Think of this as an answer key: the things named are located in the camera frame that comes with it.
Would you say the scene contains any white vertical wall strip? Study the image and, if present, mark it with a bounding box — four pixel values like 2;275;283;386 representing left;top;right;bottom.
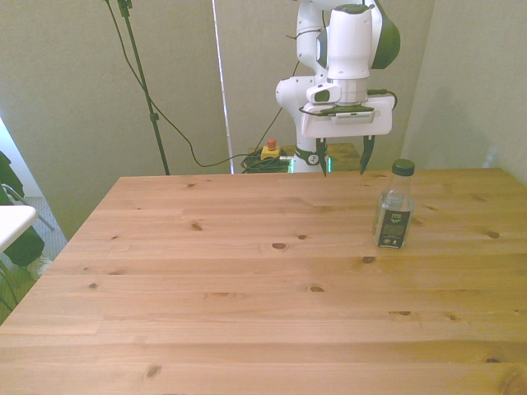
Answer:
211;0;236;174

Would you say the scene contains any clear plastic bottle dark cap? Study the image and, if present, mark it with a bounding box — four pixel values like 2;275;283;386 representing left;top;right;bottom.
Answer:
372;158;416;249

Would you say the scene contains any black cable along stand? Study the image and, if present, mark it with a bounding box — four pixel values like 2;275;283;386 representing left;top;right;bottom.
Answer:
102;0;264;169

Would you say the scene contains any black camera stand pole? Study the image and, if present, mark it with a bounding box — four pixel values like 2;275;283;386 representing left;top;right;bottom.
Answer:
116;0;171;176

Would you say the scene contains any coiled black cable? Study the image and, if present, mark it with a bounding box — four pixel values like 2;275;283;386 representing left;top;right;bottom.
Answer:
240;151;296;174

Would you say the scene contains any white sneaker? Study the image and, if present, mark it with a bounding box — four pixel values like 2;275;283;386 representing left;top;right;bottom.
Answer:
26;254;54;277

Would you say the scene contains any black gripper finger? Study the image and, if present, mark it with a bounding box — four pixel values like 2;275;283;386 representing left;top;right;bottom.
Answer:
359;136;375;175
315;137;329;179

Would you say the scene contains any yellow emergency stop button box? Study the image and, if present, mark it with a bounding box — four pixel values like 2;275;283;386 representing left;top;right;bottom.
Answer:
260;138;282;162

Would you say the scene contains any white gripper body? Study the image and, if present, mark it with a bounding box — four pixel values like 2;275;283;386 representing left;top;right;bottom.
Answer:
300;95;394;139

